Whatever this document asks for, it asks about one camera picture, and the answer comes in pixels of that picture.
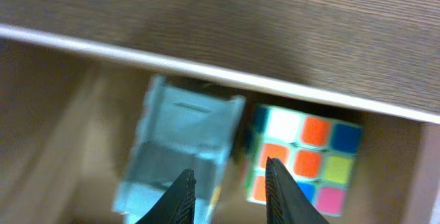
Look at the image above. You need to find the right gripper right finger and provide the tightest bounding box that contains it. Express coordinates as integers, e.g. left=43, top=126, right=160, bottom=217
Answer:
left=265, top=157, right=329, bottom=224

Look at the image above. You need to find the beige cardboard box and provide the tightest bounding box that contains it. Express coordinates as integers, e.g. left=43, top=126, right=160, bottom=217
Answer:
left=1, top=24, right=439, bottom=223

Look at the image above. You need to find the yellow grey toy truck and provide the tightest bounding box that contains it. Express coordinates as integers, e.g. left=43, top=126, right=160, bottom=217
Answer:
left=113, top=76, right=245, bottom=223

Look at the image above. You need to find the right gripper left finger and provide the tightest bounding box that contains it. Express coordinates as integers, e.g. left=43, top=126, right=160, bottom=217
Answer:
left=136, top=169, right=197, bottom=224

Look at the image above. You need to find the multicoloured puzzle cube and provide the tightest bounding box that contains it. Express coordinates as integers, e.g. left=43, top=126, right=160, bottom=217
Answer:
left=243, top=104, right=363, bottom=216

